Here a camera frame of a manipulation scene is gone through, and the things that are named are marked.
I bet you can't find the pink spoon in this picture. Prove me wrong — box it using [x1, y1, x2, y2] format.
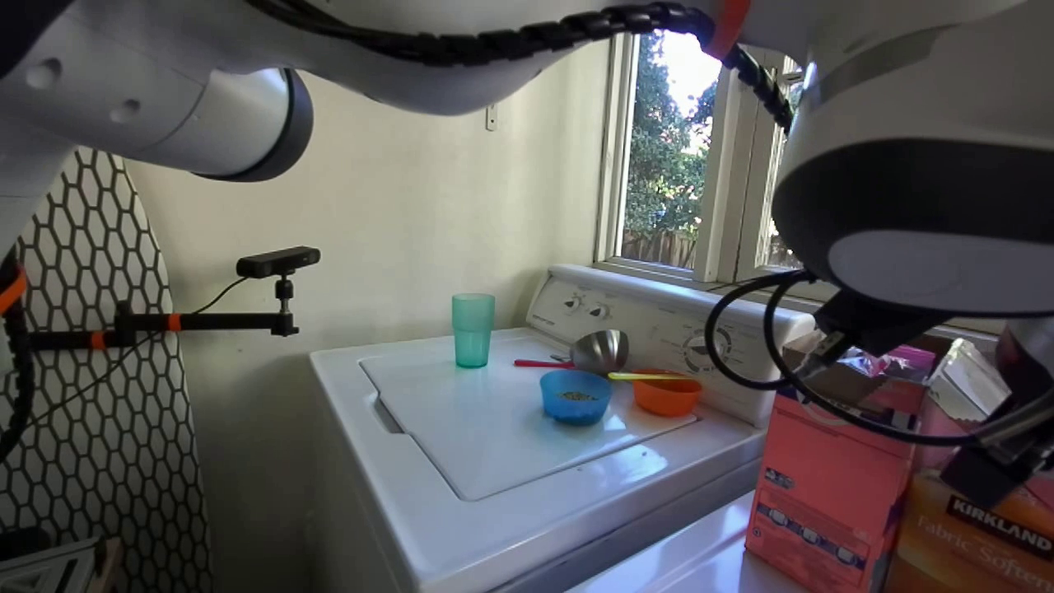
[515, 360, 574, 370]

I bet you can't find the brown Kirkland cardboard box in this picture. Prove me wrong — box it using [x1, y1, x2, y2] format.
[883, 337, 1054, 593]

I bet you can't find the orange plastic bowl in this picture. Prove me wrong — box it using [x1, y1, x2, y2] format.
[631, 377, 700, 417]

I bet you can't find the green translucent plastic cup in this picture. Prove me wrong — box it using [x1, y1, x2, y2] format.
[450, 293, 493, 370]

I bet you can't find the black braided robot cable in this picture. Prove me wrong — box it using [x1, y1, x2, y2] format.
[242, 0, 1054, 446]

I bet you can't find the hexagon pattern ironing board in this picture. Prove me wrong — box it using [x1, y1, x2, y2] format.
[0, 147, 215, 593]

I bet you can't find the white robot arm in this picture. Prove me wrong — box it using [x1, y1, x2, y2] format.
[0, 0, 1054, 508]

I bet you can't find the orange Tide detergent box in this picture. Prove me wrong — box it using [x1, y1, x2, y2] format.
[746, 347, 935, 593]

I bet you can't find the white dryer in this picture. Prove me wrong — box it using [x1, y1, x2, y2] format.
[566, 495, 802, 593]

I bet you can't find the yellow spoon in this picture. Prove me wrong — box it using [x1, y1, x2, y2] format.
[605, 371, 688, 383]

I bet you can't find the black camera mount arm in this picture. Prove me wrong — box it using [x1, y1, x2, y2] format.
[26, 280, 300, 353]

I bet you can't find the silver metal ladle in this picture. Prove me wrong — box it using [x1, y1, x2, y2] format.
[569, 328, 630, 371]

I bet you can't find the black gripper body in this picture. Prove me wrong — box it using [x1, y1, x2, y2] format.
[941, 317, 1054, 508]

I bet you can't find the black camera on mount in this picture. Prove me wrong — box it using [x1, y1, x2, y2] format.
[236, 247, 319, 280]

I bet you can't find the white washing machine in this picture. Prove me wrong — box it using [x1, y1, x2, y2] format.
[309, 262, 809, 593]

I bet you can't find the blue plastic bowl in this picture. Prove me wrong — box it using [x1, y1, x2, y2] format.
[540, 370, 614, 423]

